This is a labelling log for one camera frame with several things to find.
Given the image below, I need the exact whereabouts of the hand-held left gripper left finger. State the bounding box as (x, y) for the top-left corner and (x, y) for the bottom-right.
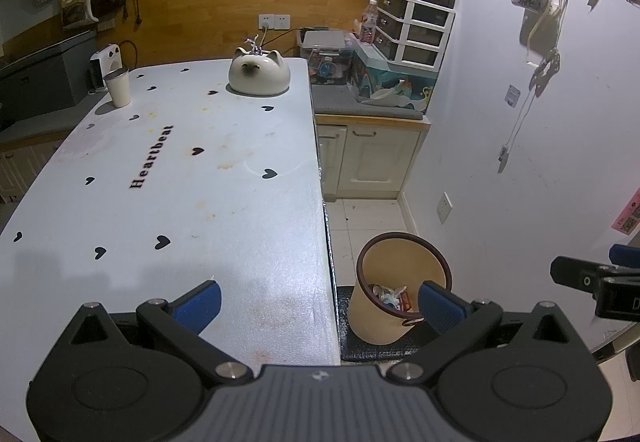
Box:
(62, 279), (253, 385)

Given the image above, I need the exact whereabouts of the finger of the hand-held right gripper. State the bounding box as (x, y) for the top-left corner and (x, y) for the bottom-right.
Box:
(609, 245), (640, 268)
(550, 256), (618, 294)

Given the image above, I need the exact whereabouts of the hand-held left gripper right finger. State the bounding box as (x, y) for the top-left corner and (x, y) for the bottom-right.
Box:
(386, 279), (586, 384)

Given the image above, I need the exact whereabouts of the white plastic bag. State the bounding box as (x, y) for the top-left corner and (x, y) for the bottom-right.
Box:
(371, 285), (405, 310)

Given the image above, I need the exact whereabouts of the beige trash bin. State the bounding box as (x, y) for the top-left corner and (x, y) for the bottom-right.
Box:
(347, 232), (453, 344)

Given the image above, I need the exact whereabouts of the cream cabinet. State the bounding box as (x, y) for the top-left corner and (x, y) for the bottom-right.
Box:
(315, 115), (431, 200)

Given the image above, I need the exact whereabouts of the white paper cup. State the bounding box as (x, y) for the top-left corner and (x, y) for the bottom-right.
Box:
(103, 69), (132, 107)

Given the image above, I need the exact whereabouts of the white cat-shaped ceramic bowl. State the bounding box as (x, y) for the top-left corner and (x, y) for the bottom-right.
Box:
(228, 48), (291, 97)

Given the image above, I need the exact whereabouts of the teal cardboard box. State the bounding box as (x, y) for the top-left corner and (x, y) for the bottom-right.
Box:
(348, 42), (438, 112)

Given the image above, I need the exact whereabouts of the small white heater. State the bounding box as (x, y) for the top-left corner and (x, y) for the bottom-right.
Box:
(89, 47), (122, 93)

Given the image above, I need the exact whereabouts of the clear plastic storage box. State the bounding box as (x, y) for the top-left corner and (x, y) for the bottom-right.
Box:
(298, 29), (358, 86)

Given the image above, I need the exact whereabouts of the grey storage box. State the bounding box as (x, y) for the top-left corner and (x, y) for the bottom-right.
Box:
(0, 30), (98, 118)

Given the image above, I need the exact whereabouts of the white drawer organiser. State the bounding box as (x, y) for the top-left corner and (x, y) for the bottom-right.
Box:
(372, 0), (456, 70)

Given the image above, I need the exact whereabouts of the clear water bottle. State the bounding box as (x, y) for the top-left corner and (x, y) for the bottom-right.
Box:
(361, 0), (379, 44)

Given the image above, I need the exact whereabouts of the pink lanyard card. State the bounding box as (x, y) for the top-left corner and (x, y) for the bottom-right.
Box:
(612, 187), (640, 235)

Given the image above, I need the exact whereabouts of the white cable with adapter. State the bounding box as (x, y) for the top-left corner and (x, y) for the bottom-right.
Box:
(496, 87), (538, 173)

